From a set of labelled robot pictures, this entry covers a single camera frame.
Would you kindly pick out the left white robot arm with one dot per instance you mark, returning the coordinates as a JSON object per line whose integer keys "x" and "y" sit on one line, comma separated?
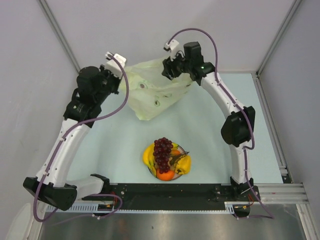
{"x": 50, "y": 185}

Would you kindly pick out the dark red fake grapes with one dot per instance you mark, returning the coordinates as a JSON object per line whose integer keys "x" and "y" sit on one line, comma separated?
{"x": 162, "y": 149}

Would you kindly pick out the green orange fake mango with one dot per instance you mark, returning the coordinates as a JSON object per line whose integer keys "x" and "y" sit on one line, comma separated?
{"x": 175, "y": 153}

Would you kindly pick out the pale yellow plastic bag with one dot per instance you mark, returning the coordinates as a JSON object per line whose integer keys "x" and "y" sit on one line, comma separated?
{"x": 151, "y": 93}

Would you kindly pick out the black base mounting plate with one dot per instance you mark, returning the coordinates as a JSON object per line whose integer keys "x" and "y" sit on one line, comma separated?
{"x": 179, "y": 197}

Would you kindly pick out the small yellow fake fruit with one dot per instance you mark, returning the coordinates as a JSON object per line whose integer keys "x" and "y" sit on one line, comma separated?
{"x": 183, "y": 166}

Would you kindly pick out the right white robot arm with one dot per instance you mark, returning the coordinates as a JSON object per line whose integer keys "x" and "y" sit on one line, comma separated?
{"x": 237, "y": 130}

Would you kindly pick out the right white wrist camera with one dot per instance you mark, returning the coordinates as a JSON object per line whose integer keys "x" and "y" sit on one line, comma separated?
{"x": 173, "y": 46}

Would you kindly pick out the yellow fake banana bunch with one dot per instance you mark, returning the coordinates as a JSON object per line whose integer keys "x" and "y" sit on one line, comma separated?
{"x": 149, "y": 160}

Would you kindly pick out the orange fake tangerine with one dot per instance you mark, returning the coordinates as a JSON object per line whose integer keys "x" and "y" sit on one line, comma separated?
{"x": 165, "y": 176}

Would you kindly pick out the brown fake longan branch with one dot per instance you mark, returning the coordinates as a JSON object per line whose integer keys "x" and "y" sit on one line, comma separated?
{"x": 174, "y": 160}

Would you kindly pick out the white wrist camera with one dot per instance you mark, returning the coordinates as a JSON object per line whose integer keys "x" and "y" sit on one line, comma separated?
{"x": 115, "y": 64}
{"x": 173, "y": 46}

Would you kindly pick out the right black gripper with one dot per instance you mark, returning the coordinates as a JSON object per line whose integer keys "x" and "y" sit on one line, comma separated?
{"x": 168, "y": 65}

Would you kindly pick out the aluminium frame rail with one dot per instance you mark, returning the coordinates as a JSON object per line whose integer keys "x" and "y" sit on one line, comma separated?
{"x": 282, "y": 193}

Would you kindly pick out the round printed plate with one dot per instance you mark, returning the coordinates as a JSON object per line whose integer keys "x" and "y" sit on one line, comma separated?
{"x": 166, "y": 160}

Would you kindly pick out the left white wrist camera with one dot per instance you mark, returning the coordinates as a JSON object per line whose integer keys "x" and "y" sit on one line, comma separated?
{"x": 115, "y": 64}

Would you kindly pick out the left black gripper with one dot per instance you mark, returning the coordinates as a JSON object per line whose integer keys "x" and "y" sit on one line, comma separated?
{"x": 104, "y": 71}

